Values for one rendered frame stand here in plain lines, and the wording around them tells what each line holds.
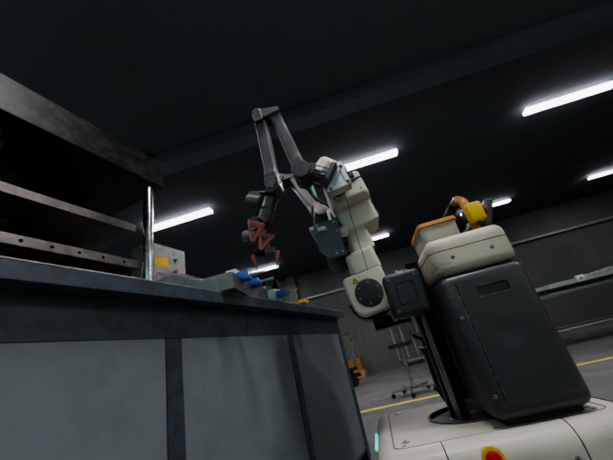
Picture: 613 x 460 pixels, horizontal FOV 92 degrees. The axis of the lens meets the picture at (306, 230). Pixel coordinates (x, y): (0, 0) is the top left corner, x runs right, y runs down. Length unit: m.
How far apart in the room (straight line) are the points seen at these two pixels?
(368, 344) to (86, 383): 8.88
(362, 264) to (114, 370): 0.83
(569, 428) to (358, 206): 0.90
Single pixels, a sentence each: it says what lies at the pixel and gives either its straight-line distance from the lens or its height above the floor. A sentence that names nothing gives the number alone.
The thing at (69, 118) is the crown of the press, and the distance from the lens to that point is 2.09.
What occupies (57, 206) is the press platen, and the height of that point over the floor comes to 1.50.
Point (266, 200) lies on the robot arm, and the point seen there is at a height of 1.15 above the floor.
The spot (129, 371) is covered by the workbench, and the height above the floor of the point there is 0.60.
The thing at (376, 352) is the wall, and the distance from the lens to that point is 9.41.
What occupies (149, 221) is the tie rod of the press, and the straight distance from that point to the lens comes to 2.08.
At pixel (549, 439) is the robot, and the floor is 0.26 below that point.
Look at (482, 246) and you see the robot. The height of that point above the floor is 0.74.
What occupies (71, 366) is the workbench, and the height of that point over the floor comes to 0.63.
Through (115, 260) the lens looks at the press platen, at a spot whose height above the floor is 1.26.
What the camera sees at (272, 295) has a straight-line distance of 1.30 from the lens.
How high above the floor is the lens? 0.53
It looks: 24 degrees up
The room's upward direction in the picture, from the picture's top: 13 degrees counter-clockwise
